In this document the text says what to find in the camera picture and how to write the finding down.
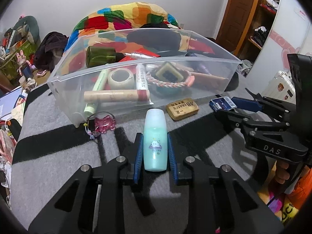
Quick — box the blue Max staples box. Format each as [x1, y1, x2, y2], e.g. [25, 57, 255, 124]
[209, 96, 237, 112]

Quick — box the teal lotion bottle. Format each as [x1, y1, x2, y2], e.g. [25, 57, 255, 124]
[143, 109, 168, 172]

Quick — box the beige lipstick tube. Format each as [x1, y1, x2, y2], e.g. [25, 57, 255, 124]
[83, 89, 150, 103]

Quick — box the white ointment tube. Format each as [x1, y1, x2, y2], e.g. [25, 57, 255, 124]
[135, 63, 148, 90]

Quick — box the mahjong tile with black dots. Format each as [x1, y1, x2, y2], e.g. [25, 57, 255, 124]
[154, 62, 183, 83]

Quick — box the white pen with gold band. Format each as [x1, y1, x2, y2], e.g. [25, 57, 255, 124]
[124, 52, 159, 59]

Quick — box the person's right hand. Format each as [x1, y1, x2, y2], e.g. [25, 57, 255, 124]
[275, 160, 290, 184]

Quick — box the white suitcase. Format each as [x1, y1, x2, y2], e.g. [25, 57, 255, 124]
[261, 71, 296, 104]

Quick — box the tan AB eraser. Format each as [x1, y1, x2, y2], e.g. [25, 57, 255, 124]
[166, 98, 199, 121]

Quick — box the tan wooden stick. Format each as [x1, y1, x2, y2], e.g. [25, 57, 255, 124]
[175, 63, 230, 91]

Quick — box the purple cylinder bottle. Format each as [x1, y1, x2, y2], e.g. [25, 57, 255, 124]
[185, 52, 211, 74]

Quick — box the light green tube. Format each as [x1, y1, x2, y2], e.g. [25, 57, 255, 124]
[83, 69, 111, 119]

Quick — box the clear tape roll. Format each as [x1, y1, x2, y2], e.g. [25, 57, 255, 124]
[108, 68, 135, 90]

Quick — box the clear plastic storage bin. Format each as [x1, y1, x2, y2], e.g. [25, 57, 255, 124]
[48, 28, 240, 126]

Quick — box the grey black bed blanket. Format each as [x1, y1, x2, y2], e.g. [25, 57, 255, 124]
[11, 85, 273, 233]

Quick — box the wooden shelf unit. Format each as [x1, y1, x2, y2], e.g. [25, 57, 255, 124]
[238, 0, 280, 62]

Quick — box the dark green glass jar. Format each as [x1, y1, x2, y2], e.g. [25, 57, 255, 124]
[86, 46, 116, 68]

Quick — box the brown wooden door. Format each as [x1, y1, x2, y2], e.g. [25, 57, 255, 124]
[216, 0, 258, 56]

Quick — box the black clothing pile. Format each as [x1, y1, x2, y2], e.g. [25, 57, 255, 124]
[126, 27, 181, 51]

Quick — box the colourful patchwork quilt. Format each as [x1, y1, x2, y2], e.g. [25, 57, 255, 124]
[62, 2, 216, 74]

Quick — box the dark maroon garment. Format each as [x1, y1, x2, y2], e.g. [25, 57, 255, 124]
[33, 32, 68, 72]

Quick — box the rabbit figurine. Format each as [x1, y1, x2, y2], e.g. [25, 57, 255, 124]
[16, 50, 34, 81]

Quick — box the green box of clutter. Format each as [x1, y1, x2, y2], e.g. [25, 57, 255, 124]
[1, 40, 38, 80]

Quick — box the grey plush toy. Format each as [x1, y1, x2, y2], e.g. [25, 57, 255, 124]
[4, 15, 40, 44]

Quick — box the pink hair clip keychain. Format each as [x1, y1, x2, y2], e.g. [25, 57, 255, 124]
[83, 111, 116, 140]

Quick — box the pink white braided bracelet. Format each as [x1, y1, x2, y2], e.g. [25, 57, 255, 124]
[145, 64, 196, 89]

